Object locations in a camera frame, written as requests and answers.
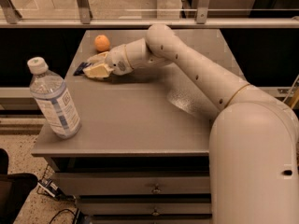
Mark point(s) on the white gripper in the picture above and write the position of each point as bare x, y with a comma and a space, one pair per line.
116, 60

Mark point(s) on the blue rxbar blueberry wrapper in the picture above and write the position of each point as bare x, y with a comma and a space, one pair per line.
81, 67

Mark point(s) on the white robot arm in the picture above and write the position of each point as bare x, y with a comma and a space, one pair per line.
252, 144

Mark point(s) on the orange fruit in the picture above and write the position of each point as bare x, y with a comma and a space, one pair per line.
102, 43

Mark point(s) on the clear plastic water bottle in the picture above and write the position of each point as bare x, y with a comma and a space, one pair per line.
53, 98

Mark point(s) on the metal railing with glass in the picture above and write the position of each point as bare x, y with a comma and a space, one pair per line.
141, 13

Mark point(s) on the grey drawer cabinet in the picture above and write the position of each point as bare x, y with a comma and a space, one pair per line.
152, 120

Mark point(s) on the top grey drawer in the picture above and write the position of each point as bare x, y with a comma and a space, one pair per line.
131, 183

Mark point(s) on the grey drawer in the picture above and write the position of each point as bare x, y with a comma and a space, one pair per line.
131, 183
143, 206

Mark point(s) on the black chair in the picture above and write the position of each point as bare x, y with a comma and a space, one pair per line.
14, 190

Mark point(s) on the yellow frame stand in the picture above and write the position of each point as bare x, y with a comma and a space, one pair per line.
294, 100

